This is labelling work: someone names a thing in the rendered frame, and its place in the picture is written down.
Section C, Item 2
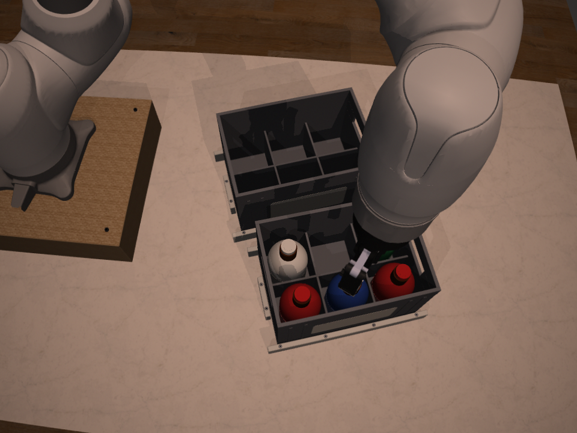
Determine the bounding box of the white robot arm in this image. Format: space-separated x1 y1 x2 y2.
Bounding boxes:
0 0 524 243

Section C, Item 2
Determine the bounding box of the beige bottle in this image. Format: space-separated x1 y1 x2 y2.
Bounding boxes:
267 239 308 284

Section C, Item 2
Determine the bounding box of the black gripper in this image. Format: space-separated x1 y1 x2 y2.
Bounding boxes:
338 213 409 297

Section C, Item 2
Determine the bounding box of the green bottle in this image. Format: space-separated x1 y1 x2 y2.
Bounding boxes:
379 250 395 261

